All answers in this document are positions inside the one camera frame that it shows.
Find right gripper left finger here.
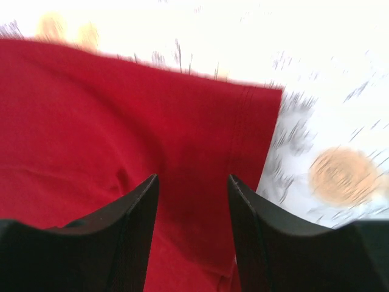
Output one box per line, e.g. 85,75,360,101
1,175,159,291

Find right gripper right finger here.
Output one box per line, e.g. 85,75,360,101
228,175,388,291

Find red t shirt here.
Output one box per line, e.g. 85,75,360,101
1,39,282,291

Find floral table mat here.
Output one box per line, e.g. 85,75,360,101
1,1,388,228

